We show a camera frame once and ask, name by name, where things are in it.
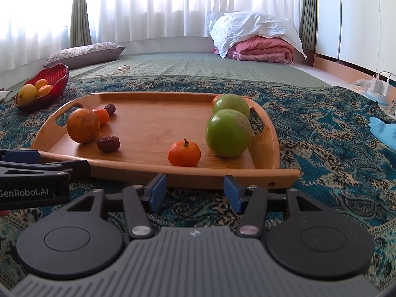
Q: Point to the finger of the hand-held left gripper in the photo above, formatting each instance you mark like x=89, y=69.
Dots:
x=74, y=169
x=18, y=156

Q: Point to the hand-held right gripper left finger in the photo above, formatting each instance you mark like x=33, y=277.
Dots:
x=157, y=189

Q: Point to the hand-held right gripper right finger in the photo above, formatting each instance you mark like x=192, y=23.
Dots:
x=232, y=189

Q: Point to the dark red jujube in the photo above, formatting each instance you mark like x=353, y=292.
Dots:
x=110, y=109
x=108, y=144

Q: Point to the large orange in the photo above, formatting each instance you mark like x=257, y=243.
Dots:
x=83, y=126

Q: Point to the small tangerine with stem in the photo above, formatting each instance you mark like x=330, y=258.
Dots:
x=184, y=154

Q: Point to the green apple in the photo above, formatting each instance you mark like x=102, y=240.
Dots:
x=232, y=103
x=229, y=133

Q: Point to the wooden tray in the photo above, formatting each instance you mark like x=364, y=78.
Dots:
x=148, y=130

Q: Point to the yellow mango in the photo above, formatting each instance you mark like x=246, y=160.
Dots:
x=26, y=94

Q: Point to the small orange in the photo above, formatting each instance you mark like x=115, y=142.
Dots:
x=45, y=90
x=41, y=84

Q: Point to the red ribbed bowl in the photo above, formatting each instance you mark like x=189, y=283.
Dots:
x=55, y=79

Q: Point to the teal paisley blanket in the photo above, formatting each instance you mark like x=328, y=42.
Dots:
x=324, y=148

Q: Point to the beige scissors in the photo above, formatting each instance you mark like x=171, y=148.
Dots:
x=123, y=68

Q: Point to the floral patterned pillow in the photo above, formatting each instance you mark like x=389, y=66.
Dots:
x=83, y=54

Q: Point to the green quilted bedspread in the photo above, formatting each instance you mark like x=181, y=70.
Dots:
x=191, y=65

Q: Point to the folded pink blanket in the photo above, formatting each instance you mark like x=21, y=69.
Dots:
x=263, y=49

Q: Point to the green curtain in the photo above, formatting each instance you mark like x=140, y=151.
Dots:
x=309, y=15
x=79, y=12

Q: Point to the light blue cloth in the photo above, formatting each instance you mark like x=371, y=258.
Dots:
x=383, y=131

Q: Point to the white pillow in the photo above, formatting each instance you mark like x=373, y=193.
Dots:
x=250, y=26

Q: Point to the clear plastic wrapper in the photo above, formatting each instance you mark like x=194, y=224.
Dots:
x=361, y=83

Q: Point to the white sheer curtain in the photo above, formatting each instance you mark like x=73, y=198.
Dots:
x=170, y=3

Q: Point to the white wardrobe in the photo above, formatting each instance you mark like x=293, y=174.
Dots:
x=355, y=15

